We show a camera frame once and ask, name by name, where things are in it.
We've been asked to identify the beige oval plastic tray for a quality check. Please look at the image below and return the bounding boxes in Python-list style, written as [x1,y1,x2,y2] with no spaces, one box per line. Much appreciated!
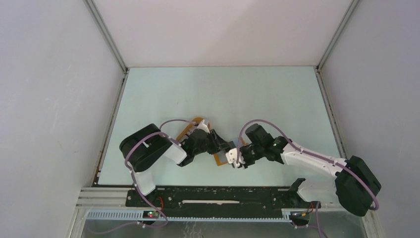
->
[176,117,205,142]

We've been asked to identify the orange leather card holder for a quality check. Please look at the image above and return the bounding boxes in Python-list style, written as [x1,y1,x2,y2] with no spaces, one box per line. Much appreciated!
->
[213,137,248,166]

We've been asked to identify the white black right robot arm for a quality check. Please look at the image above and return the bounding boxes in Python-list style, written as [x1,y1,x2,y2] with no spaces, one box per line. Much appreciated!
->
[227,119,382,217]

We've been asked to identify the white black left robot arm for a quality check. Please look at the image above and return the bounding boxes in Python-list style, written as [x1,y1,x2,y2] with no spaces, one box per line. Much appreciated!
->
[119,120,236,207]

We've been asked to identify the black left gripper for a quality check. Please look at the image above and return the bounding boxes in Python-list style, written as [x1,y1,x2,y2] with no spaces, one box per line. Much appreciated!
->
[193,129,231,156]

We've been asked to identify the white slotted cable duct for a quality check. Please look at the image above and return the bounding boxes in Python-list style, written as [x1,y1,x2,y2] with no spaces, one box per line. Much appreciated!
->
[86,209,291,222]

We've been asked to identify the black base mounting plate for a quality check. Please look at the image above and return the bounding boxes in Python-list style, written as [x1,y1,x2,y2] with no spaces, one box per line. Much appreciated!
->
[125,186,317,218]

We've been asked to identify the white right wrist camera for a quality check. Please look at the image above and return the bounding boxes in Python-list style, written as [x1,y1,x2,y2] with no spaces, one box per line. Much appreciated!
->
[225,148,245,169]

